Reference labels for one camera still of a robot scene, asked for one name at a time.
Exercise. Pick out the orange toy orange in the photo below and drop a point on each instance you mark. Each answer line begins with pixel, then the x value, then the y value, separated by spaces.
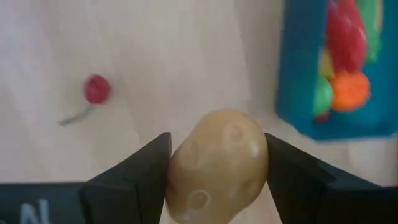
pixel 349 91

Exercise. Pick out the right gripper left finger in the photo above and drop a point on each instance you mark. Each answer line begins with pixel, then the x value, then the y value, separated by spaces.
pixel 124 193

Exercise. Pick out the blue plastic tupperware container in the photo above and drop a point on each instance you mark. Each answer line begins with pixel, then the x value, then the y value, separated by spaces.
pixel 298 77

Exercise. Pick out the tan toy potato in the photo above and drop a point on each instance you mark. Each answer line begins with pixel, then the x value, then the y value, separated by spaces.
pixel 217 168

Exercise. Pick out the red toy cherry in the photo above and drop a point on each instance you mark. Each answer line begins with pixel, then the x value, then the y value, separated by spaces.
pixel 97 89

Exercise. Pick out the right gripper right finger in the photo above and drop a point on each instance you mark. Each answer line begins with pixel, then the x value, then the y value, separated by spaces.
pixel 311 199

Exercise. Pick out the green toy lime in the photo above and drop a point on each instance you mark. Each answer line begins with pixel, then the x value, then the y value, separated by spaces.
pixel 321 98

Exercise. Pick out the red toy chili pepper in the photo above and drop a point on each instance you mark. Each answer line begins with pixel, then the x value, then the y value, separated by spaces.
pixel 345 37

